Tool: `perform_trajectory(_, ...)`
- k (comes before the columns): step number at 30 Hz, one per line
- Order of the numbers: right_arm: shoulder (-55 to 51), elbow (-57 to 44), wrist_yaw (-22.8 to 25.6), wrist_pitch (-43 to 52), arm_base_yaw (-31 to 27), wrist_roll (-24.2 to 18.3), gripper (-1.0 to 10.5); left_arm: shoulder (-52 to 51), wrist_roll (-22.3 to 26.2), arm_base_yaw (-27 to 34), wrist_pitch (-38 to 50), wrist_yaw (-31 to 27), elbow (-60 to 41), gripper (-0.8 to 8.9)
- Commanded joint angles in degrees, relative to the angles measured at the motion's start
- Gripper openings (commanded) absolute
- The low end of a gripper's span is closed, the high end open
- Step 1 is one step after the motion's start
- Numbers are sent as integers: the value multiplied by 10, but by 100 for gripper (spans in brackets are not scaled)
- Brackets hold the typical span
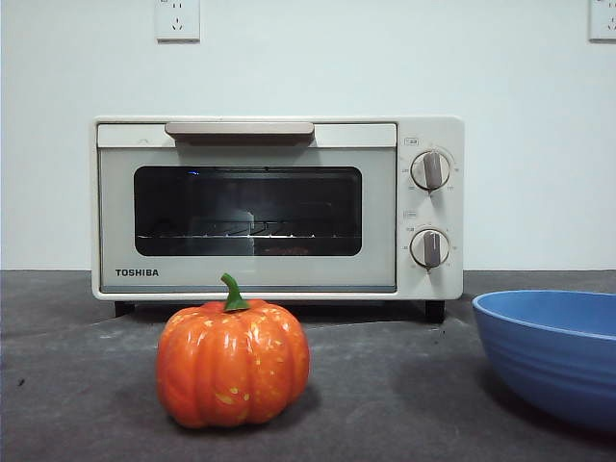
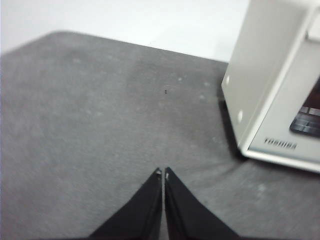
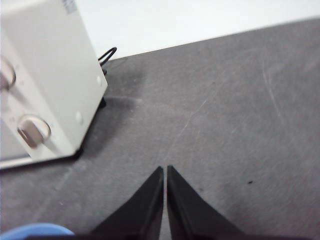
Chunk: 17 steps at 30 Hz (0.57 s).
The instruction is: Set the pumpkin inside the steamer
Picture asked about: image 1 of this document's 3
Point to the orange pumpkin with green stem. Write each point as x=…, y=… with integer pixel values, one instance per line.
x=231, y=366

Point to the cream Toshiba toaster oven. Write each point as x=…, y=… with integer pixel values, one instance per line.
x=250, y=279

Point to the beige oven knob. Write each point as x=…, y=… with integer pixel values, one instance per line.
x=430, y=248
x=431, y=171

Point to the blue ribbed bowl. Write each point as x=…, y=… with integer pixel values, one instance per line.
x=553, y=375

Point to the white wall socket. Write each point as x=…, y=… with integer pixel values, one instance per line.
x=177, y=21
x=604, y=21

